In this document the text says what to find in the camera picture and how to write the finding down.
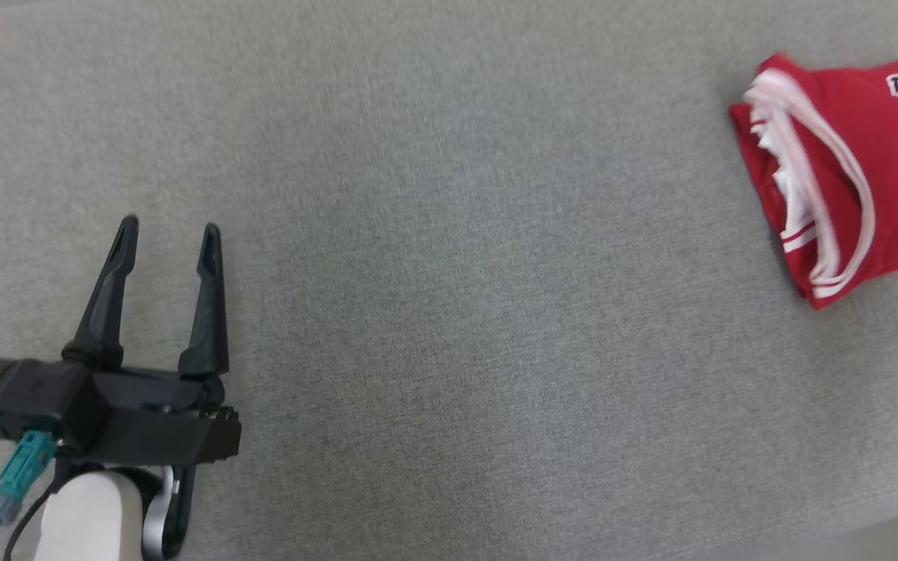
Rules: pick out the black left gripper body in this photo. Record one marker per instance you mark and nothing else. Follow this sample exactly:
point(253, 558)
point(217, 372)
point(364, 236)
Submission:
point(160, 425)

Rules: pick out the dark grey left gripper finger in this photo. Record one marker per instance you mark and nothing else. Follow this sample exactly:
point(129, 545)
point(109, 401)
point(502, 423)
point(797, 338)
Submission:
point(210, 319)
point(106, 312)

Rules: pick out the red jersey with letter print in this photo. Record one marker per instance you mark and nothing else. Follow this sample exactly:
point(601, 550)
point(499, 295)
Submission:
point(831, 140)

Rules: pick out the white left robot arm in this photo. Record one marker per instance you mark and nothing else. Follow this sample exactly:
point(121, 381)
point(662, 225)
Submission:
point(90, 514)

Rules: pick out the grey fabric sofa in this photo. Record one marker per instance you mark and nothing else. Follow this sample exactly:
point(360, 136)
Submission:
point(457, 273)

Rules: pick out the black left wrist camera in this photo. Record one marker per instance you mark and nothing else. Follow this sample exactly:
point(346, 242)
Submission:
point(36, 401)

